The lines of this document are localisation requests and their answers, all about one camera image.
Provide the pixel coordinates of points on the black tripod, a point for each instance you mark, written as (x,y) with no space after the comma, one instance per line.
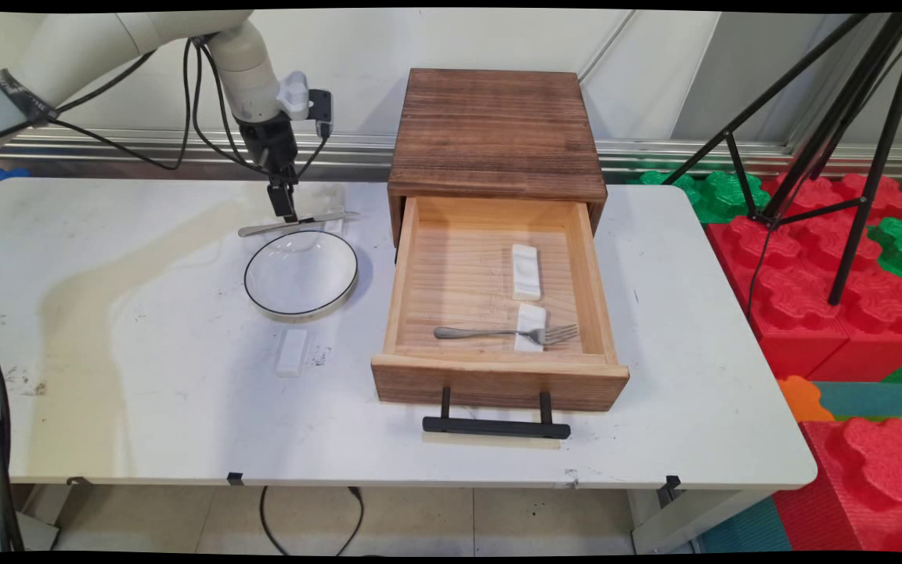
(880,160)

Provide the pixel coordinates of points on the white bowl with black rim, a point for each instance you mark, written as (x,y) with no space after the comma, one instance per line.
(298,274)

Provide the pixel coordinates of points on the white metal table leg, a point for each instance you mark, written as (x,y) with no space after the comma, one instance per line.
(678,521)
(52,509)

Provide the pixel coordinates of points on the white ceramic cutlery rest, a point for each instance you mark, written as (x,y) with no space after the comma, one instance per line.
(531,316)
(526,274)
(291,352)
(335,227)

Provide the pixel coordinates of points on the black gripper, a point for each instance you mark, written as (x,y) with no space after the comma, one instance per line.
(272,149)

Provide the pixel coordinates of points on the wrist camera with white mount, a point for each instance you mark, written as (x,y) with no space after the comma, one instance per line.
(318,106)

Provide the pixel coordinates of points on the teal foam mat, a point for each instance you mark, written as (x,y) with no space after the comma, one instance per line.
(874,398)

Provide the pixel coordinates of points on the silver table knife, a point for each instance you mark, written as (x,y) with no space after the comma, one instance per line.
(326,218)

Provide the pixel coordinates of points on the blue foam piece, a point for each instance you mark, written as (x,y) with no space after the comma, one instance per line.
(1,174)

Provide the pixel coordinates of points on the dark wooden cabinet box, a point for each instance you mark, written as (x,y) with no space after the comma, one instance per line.
(498,125)

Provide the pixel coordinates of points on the light wooden drawer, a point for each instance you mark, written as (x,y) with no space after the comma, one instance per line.
(498,384)

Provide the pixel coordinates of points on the aluminium wall rail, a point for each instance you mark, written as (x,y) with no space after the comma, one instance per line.
(654,157)

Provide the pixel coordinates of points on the orange foam piece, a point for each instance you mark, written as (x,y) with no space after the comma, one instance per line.
(799,395)

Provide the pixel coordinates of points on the silver fork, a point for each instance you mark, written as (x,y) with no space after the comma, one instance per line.
(482,334)

